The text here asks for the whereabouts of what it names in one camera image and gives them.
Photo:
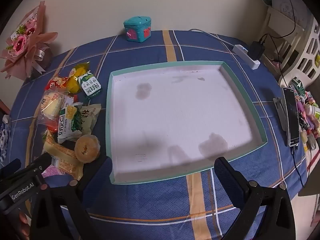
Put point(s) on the red patterned snack packet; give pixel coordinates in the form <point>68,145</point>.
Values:
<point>52,128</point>

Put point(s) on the red cartoon snack packet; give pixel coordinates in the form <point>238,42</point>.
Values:
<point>57,83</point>

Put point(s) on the person's left hand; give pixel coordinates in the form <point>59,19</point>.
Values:
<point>24,227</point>

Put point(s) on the black power adapter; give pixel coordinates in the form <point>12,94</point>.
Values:
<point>256,50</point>

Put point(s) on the white power strip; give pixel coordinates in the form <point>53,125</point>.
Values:
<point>242,52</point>

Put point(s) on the green cracker packet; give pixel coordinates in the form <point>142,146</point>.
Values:
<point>69,126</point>

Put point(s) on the yellow bread packet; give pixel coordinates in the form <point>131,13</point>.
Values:
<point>72,84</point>

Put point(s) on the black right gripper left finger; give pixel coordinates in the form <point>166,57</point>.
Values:
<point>48,221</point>

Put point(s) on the teal toy house box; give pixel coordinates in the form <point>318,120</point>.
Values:
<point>138,28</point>

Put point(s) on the clear white cake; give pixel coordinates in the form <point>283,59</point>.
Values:
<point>52,102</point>

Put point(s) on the blue white tissue pack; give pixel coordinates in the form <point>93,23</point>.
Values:
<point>5,136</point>

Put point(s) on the pink barcode snack packet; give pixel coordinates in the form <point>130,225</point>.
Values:
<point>53,174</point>

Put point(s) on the black smartphone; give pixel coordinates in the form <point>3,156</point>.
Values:
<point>292,117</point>

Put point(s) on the grey phone stand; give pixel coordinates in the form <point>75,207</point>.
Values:
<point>278,103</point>

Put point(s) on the cream persimmon snack packet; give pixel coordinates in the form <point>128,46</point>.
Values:
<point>89,116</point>

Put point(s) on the green white biscuit packet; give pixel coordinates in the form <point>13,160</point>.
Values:
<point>89,84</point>

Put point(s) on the pink flower bouquet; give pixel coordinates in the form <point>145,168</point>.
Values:
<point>27,50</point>

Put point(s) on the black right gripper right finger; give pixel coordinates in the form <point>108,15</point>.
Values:
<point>278,219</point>

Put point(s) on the white shelf unit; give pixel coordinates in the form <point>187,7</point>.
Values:
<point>296,53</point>

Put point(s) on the teal rimmed white tray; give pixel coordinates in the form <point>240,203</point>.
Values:
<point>169,120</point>

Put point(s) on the beige wafer packet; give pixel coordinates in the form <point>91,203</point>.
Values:
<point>62,157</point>

